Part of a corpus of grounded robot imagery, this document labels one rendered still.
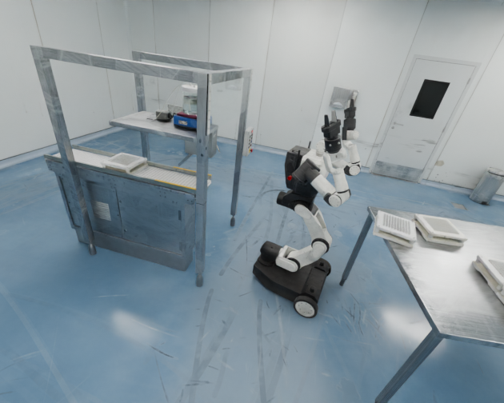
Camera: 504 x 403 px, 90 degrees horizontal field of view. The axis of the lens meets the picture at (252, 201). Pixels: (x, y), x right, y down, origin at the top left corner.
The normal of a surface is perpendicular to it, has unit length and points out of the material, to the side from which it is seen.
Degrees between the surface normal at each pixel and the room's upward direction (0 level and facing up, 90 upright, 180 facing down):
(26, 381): 0
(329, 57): 90
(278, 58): 90
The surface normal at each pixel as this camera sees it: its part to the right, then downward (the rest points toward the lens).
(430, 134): -0.27, 0.47
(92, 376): 0.12, -0.85
